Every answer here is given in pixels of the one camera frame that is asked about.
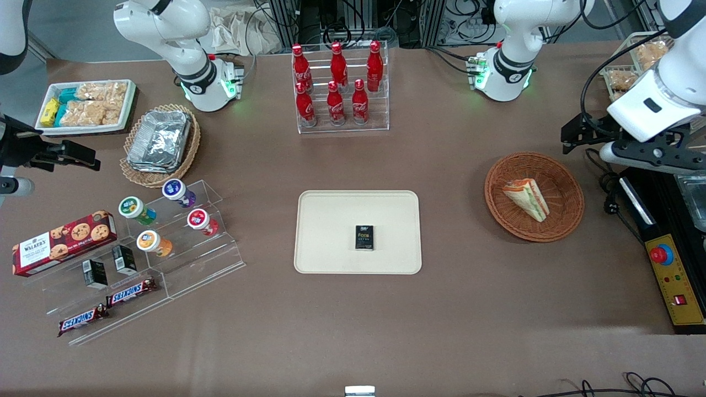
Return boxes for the red lid gum tub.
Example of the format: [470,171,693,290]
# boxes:
[186,208,220,237]

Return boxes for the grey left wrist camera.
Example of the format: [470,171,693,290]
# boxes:
[599,141,706,176]

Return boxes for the black cable with plug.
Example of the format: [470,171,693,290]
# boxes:
[584,148,647,246]

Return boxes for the light oval wicker basket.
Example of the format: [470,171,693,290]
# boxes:
[120,104,201,189]

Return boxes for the triangular wrapped sandwich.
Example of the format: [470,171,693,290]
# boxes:
[501,178,550,223]

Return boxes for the black floor cables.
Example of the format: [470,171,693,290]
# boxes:
[521,372,697,397]

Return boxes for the red Coca-Cola bottle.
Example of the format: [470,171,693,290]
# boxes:
[295,82,318,128]
[351,79,370,126]
[291,44,314,93]
[330,42,349,92]
[366,40,384,93]
[327,81,347,127]

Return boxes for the rice cracker pack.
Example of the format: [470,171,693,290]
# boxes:
[76,82,129,103]
[61,100,106,127]
[102,98,125,125]

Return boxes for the green lid gum tub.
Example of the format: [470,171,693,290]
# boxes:
[119,196,157,226]

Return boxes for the purple lid gum tub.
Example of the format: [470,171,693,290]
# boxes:
[162,179,197,209]

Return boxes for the small black carton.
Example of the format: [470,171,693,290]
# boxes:
[112,244,137,276]
[83,259,109,291]

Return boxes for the stack of foil trays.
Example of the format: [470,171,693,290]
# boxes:
[127,110,192,174]

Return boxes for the red Walkers cookie box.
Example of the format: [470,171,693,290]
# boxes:
[12,210,118,277]

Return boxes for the beige plastic tray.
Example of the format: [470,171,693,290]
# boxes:
[294,190,422,275]

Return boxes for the dark board under snack tray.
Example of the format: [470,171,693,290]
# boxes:
[34,86,140,137]

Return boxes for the white rectangular snack tray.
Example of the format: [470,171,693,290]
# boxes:
[35,79,137,133]

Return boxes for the yellow emergency stop control box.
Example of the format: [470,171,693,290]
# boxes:
[644,234,706,327]

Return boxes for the Snickers chocolate bar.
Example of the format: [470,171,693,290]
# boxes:
[106,277,158,308]
[57,304,110,337]

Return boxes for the clear acrylic bottle rack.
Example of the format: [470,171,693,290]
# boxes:
[291,41,391,135]

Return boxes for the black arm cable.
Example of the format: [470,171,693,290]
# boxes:
[579,29,669,140]

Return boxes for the brown round wicker basket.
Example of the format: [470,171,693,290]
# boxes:
[484,152,585,243]

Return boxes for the fried snack pack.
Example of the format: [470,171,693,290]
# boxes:
[633,42,670,70]
[606,69,639,93]

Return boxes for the orange lid gum tub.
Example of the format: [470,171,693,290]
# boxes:
[136,230,173,259]

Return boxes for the white plastic bags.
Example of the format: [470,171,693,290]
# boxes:
[210,4,283,56]

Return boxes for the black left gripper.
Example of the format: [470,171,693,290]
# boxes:
[561,112,698,159]

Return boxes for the black equipment rack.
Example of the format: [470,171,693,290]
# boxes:
[268,0,497,49]

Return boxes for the yellow snack packet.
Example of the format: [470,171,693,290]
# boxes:
[41,98,61,127]

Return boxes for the white wire basket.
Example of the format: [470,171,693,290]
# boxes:
[600,31,678,103]

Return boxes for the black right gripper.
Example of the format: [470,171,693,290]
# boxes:
[0,114,101,171]

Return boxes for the clear acrylic tiered stand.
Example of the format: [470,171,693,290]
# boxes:
[22,179,247,347]

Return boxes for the clear plastic container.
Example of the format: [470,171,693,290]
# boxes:
[677,173,706,233]

